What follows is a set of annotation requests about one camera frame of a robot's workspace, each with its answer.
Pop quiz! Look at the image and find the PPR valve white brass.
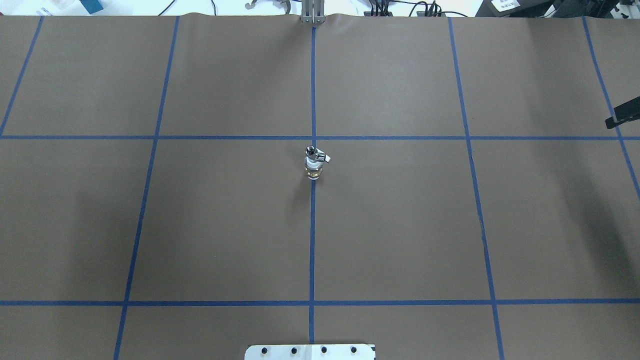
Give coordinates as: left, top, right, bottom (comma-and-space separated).
304, 155, 331, 181

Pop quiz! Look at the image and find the blue box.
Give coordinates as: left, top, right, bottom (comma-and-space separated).
80, 0, 105, 15

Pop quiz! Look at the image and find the aluminium frame post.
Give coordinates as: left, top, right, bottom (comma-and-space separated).
301, 0, 326, 25

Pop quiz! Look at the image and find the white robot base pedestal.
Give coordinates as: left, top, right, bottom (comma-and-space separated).
244, 343, 377, 360

